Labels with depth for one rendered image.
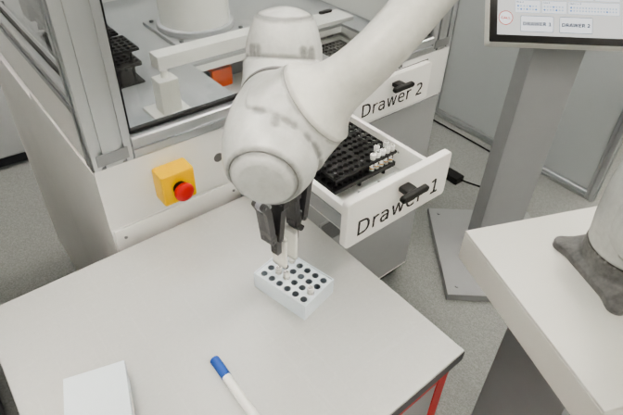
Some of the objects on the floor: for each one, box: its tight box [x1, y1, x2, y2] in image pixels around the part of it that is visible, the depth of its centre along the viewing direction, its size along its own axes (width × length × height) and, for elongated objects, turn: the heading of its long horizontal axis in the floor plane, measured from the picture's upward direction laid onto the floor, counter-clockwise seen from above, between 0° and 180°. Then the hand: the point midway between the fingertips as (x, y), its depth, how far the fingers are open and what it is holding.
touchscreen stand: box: [427, 48, 586, 302], centre depth 181 cm, size 50×45×102 cm
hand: (285, 245), depth 90 cm, fingers closed
